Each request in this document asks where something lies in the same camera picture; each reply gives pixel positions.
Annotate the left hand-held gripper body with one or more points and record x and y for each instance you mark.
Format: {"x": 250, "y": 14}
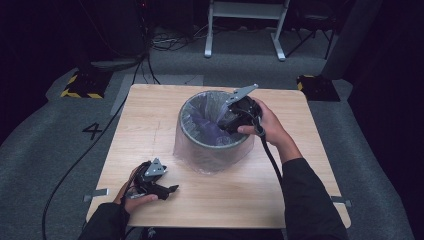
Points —
{"x": 150, "y": 173}

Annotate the person's left hand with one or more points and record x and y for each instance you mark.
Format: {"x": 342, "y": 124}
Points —
{"x": 130, "y": 201}

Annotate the black tripod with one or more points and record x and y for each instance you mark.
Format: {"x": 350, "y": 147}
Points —
{"x": 311, "y": 36}

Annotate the grey column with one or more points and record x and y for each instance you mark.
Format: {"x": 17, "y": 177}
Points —
{"x": 350, "y": 36}

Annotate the green round bin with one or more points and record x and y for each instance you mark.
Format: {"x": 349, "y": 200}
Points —
{"x": 213, "y": 146}

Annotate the yellow black striped base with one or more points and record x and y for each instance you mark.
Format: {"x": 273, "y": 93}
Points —
{"x": 85, "y": 85}
{"x": 318, "y": 88}

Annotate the metal table bracket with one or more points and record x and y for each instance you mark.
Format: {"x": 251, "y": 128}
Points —
{"x": 96, "y": 194}
{"x": 343, "y": 201}

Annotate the white metal stand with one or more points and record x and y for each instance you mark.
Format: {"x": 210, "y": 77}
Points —
{"x": 245, "y": 10}

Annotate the person's right hand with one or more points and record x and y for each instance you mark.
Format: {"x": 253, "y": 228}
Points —
{"x": 271, "y": 125}

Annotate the purple plastic bag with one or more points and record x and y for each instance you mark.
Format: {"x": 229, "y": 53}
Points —
{"x": 203, "y": 128}

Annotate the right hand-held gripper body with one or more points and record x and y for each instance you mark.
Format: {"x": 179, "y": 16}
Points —
{"x": 245, "y": 111}

